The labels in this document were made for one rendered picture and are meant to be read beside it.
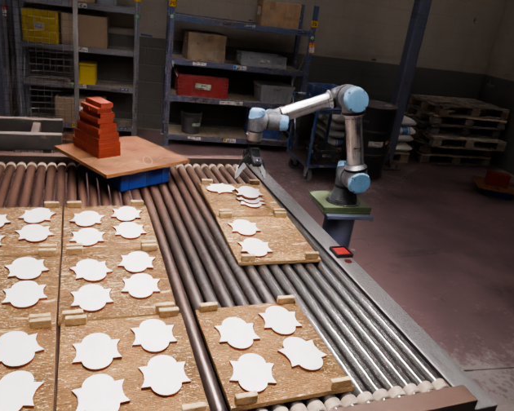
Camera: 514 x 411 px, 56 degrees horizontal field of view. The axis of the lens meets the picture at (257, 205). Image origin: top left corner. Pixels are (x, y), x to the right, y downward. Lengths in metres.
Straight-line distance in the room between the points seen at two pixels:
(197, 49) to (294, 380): 5.37
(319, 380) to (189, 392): 0.35
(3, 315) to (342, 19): 6.50
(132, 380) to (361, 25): 6.72
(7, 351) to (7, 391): 0.14
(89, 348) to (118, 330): 0.11
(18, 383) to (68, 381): 0.11
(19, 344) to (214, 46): 5.35
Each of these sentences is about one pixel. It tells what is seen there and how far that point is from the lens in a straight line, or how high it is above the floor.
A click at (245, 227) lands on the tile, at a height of 0.95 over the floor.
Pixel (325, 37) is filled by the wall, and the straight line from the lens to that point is 7.37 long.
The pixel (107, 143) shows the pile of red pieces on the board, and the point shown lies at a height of 1.11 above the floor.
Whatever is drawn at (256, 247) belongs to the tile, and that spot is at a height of 0.95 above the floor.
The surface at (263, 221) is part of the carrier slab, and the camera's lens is 2.23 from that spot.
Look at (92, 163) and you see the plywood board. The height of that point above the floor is 1.04.
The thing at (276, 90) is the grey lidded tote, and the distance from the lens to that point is 6.59.
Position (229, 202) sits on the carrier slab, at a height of 0.94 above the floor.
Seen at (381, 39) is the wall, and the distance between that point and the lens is 7.71.
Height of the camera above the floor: 1.86
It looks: 23 degrees down
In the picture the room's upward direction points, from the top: 8 degrees clockwise
